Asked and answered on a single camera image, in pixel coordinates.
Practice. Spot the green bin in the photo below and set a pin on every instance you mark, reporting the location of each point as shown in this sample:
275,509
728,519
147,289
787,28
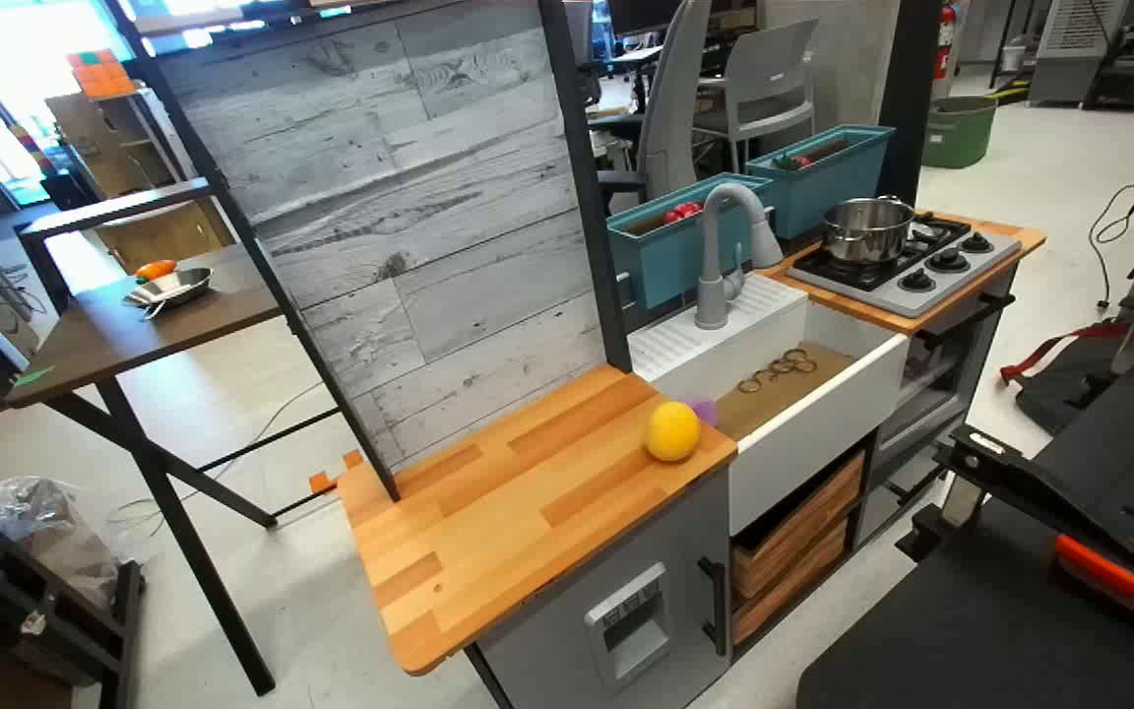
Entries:
958,128

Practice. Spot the silver metal pot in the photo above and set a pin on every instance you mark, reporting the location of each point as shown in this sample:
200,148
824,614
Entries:
863,229

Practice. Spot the dark brown side table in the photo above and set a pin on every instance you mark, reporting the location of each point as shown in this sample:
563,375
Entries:
136,330

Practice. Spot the grey toy faucet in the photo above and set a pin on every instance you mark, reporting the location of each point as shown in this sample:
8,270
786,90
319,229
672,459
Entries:
724,251

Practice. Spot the wooden butcher block countertop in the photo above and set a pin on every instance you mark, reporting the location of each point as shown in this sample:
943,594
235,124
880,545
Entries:
527,505

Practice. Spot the grey toy stove top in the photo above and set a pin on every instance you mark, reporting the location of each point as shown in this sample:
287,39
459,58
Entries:
913,270

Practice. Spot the teal planter box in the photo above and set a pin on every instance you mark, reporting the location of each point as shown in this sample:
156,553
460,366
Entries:
824,171
666,241

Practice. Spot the small purple object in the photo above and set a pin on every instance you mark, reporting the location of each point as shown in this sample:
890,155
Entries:
707,412

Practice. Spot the white toy sink basin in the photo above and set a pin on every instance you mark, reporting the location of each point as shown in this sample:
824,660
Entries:
787,380

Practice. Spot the grey office chair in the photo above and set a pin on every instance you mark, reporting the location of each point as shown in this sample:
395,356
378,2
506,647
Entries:
764,86

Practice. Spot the wooden crate drawers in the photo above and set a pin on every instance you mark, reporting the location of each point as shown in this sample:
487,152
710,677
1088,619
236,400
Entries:
795,545

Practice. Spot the orange and black clamp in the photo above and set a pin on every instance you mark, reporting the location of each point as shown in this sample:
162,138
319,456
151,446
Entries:
1093,545

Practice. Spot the orange object on table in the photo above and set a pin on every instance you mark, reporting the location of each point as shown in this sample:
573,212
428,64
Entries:
156,270

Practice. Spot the grey wood-print backdrop panel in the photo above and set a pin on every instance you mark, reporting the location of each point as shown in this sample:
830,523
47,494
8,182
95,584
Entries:
395,224

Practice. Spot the clear plastic bag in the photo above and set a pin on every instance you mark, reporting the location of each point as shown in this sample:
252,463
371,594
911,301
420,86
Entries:
47,535

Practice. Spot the yellow ball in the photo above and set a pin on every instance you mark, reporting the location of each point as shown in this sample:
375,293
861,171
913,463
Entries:
672,433

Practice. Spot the grey toy kitchen cabinet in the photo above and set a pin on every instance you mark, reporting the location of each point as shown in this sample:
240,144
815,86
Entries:
620,614

